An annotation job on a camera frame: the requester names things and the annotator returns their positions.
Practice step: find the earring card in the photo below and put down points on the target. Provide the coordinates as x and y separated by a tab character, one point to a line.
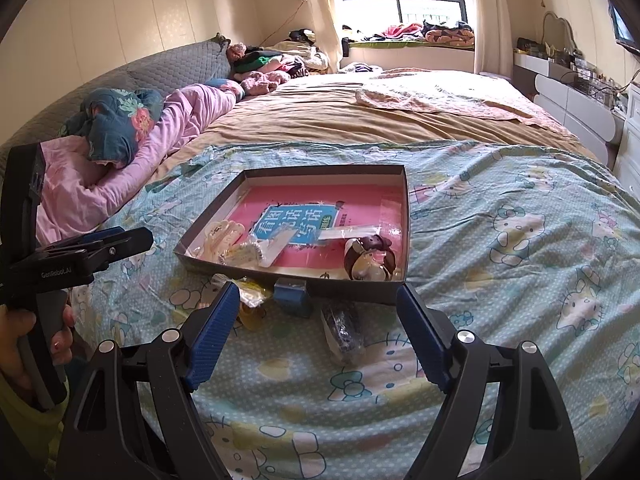
270	249

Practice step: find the white drawer cabinet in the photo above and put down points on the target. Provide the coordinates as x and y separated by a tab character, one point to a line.
627	164

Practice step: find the dark beads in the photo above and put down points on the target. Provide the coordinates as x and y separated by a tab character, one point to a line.
343	330

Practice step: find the yellow item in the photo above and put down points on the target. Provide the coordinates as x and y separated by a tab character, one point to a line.
251	293

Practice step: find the hello kitty teal bedsheet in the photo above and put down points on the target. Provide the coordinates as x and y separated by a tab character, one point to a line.
511	242

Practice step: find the black flat television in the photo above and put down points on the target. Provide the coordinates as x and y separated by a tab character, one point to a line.
621	32

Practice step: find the left hand with painted nails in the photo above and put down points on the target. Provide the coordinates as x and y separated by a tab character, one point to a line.
17	324

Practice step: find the vanity mirror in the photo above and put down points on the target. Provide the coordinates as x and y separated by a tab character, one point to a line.
557	34

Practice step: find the blue small box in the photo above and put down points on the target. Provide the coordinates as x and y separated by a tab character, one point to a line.
292	296

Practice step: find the tan bedspread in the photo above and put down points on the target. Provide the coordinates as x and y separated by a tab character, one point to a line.
323	109

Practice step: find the clothes on window sill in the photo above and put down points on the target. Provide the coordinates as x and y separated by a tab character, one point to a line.
456	35

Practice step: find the pink quilt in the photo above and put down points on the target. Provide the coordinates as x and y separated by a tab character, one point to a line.
78	194

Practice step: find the cream curtain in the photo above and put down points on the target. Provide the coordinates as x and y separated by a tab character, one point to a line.
493	50

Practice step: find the dark shallow cardboard box tray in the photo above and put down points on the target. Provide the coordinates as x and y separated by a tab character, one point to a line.
323	284

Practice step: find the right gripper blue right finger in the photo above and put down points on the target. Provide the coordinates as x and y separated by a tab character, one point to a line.
429	339

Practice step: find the grey white dresser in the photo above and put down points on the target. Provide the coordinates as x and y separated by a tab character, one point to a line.
550	86

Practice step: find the pile of clothes on bed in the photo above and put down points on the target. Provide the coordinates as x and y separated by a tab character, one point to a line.
261	70

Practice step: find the dark floral pillow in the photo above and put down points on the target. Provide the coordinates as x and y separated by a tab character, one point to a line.
114	122

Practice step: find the grey quilted headboard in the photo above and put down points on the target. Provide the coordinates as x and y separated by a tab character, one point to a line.
165	72

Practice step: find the pink floral blanket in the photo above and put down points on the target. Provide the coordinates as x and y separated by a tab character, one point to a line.
459	93

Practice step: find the white narrow plastic packet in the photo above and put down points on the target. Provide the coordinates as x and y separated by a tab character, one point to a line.
347	232

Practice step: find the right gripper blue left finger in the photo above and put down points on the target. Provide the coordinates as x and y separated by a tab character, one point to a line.
205	332

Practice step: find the pink book with blue label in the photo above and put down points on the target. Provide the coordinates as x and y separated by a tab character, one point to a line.
311	208

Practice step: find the pearl hair clip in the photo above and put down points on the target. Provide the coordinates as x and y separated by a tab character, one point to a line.
369	267

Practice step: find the green left sleeve forearm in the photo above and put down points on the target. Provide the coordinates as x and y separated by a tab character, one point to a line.
39	432

